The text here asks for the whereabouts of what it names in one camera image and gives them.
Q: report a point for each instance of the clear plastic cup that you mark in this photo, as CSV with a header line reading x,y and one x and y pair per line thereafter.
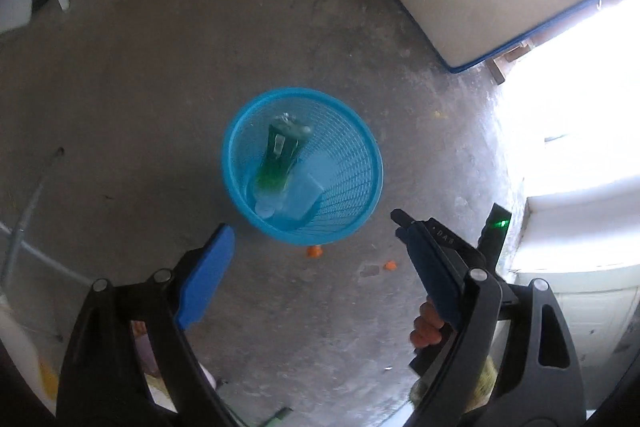
x,y
305,197

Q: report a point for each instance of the white panelled door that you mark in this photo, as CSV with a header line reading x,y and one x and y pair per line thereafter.
x,y
600,307

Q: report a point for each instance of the person's right hand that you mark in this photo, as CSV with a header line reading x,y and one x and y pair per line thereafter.
x,y
425,327

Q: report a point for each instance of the green plastic bottle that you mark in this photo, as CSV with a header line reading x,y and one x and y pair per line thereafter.
x,y
277,157

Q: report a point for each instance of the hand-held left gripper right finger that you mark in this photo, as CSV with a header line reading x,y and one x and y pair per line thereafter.
x,y
435,287

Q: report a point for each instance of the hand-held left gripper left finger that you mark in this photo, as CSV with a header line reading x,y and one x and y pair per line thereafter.
x,y
207,277

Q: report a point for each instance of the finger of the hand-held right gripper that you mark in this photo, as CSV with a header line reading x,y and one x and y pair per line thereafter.
x,y
442,236

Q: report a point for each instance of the brown wooden plank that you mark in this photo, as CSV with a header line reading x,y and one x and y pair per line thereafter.
x,y
505,59

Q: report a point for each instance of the blue mesh basket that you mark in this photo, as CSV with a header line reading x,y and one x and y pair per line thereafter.
x,y
345,147

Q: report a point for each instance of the orange peel piece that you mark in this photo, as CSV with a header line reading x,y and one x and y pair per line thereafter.
x,y
314,252
390,265

